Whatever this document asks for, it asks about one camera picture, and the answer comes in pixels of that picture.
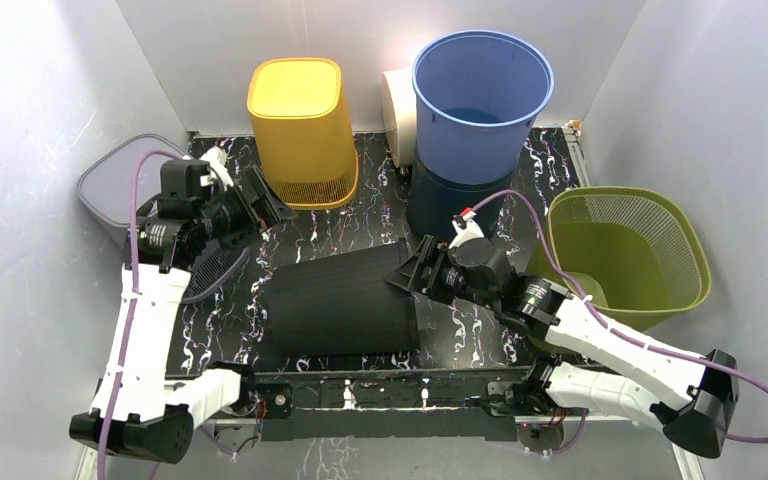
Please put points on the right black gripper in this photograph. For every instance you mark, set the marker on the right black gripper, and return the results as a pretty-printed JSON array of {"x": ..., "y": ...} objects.
[{"x": 421, "y": 268}]

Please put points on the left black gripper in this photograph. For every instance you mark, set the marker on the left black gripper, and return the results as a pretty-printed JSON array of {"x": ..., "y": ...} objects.
[{"x": 266, "y": 210}]

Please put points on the orange mesh waste basket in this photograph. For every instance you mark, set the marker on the orange mesh waste basket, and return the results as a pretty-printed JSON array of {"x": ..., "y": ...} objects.
[{"x": 302, "y": 128}]

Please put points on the grey mesh waste basket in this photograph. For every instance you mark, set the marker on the grey mesh waste basket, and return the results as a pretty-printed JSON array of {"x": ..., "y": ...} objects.
[{"x": 104, "y": 189}]

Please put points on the blue plastic bin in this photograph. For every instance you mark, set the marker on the blue plastic bin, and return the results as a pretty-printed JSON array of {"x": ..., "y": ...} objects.
[{"x": 478, "y": 94}]

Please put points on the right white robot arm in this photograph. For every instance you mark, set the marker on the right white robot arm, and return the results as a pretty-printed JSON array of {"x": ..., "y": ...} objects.
[{"x": 688, "y": 397}]

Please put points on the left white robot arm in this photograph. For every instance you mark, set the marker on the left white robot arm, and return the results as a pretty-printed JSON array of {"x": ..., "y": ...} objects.
[{"x": 136, "y": 411}]

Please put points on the dark navy bin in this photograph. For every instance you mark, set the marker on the dark navy bin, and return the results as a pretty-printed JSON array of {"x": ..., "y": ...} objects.
[{"x": 435, "y": 198}]

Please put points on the white curved plastic object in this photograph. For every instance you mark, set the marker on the white curved plastic object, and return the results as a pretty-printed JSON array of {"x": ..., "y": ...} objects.
[{"x": 399, "y": 116}]

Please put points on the olive green mesh basket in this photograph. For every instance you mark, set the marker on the olive green mesh basket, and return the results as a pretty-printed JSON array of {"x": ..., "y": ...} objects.
[{"x": 632, "y": 249}]

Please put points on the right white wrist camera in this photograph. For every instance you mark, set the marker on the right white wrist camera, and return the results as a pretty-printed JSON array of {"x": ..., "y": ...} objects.
[{"x": 466, "y": 228}]

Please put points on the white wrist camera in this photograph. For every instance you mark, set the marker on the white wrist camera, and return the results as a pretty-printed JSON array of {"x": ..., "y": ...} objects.
[
  {"x": 466, "y": 228},
  {"x": 218, "y": 177}
]

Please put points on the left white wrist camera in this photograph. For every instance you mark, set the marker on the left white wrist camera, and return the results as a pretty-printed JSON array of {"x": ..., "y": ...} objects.
[{"x": 218, "y": 177}]

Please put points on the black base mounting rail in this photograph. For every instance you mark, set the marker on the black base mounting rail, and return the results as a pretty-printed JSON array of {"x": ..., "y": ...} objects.
[{"x": 421, "y": 403}]

